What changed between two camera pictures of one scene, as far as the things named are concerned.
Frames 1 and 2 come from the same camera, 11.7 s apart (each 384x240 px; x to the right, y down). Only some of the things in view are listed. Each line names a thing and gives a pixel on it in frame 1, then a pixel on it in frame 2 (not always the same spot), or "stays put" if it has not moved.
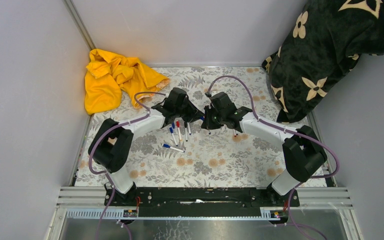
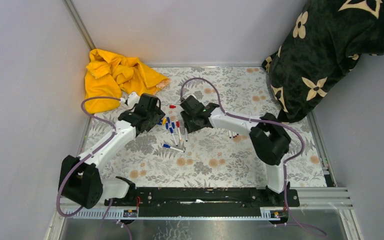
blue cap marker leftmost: (172, 132) stays put
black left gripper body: (186, 112) → (154, 117)
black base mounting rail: (200, 202) stays put
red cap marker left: (178, 124) stays put
